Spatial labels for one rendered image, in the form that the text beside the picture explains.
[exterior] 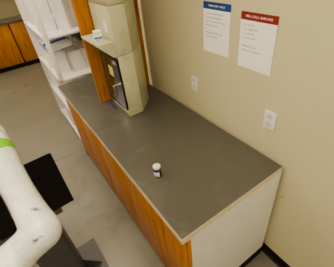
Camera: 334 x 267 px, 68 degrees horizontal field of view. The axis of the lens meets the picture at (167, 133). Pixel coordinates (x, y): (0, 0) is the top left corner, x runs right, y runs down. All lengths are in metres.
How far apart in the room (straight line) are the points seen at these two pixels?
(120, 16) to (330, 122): 1.27
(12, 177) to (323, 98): 1.21
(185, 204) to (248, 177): 0.38
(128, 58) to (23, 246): 1.31
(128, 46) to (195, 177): 0.95
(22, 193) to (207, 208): 0.80
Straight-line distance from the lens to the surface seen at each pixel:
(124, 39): 1.74
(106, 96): 2.22
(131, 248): 2.29
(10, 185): 0.89
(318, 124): 1.32
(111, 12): 1.68
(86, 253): 2.37
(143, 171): 1.46
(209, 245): 1.43
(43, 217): 0.81
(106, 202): 2.62
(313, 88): 1.27
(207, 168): 1.45
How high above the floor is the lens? 1.97
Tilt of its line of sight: 37 degrees down
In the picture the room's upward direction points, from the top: 7 degrees counter-clockwise
